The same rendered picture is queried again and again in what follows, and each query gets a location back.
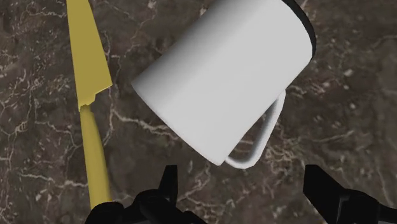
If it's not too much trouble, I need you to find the white mug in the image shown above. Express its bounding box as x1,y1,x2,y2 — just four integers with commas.
130,0,317,170

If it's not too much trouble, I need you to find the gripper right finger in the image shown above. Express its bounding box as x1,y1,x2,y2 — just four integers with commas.
303,164,397,224

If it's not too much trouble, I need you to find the yellow knife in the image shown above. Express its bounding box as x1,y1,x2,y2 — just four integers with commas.
66,0,113,211

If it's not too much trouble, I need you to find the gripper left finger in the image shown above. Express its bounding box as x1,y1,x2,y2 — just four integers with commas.
84,164,208,224

